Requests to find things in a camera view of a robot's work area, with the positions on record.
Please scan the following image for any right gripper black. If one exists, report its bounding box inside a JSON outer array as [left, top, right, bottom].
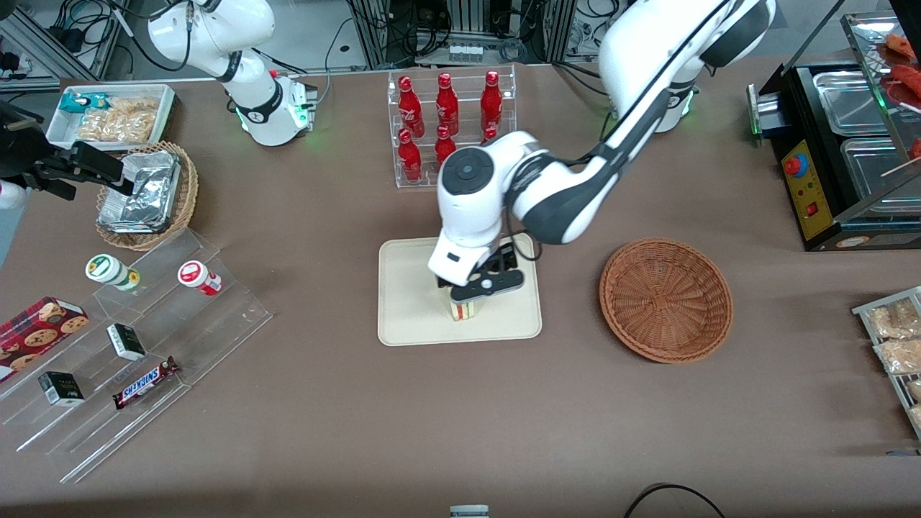
[[0, 101, 135, 201]]

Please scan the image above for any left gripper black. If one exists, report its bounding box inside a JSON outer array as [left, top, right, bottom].
[[450, 243, 525, 303]]

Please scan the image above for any cream rectangular tray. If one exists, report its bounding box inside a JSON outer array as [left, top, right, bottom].
[[378, 232, 543, 347]]

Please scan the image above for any light wicker basket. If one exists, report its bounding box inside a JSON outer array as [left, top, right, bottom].
[[95, 140, 199, 252]]

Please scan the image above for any brown round wicker basket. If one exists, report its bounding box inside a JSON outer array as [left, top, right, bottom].
[[599, 237, 734, 364]]

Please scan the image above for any grey snack display tray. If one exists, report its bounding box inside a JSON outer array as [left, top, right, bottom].
[[852, 286, 921, 441]]

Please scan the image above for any white plastic bin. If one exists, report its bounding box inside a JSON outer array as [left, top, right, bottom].
[[45, 83, 178, 151]]

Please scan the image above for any clear bag of chips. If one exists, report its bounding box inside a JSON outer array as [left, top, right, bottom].
[[76, 112, 155, 143], [108, 97, 160, 127]]

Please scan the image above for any foil food container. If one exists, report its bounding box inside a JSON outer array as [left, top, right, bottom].
[[98, 191, 170, 235], [119, 150, 182, 217]]

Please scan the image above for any teal snack packet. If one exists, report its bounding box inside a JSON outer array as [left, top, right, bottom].
[[59, 92, 110, 116]]

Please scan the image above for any green lid white cup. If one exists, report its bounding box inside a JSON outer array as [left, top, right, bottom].
[[85, 254, 142, 292]]

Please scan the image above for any red lid white cup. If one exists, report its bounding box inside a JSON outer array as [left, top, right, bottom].
[[177, 260, 223, 297]]

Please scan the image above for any red tartan cookie box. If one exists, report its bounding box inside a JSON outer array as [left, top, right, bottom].
[[0, 296, 90, 383]]

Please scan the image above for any small black box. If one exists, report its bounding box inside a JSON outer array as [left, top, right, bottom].
[[106, 323, 148, 362], [37, 371, 86, 408]]

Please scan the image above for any clear acrylic stepped shelf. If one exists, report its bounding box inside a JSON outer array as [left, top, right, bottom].
[[0, 229, 273, 484]]

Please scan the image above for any clear acrylic bottle rack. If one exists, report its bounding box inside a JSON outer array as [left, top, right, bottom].
[[387, 65, 517, 189]]

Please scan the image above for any snickers chocolate bar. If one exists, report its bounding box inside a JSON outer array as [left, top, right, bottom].
[[112, 356, 180, 411]]

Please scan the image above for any metal equipment rack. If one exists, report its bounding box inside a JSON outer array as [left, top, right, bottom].
[[349, 0, 598, 69]]

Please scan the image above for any black food warmer machine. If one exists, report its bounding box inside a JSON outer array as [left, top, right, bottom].
[[747, 11, 921, 253]]

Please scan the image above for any steel warmer pan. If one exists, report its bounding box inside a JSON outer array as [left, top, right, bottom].
[[813, 70, 893, 137], [840, 137, 921, 201]]

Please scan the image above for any aluminium frame rail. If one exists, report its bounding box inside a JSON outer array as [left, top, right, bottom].
[[0, 11, 98, 91]]

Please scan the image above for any black cable loop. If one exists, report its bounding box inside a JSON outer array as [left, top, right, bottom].
[[622, 483, 727, 518]]

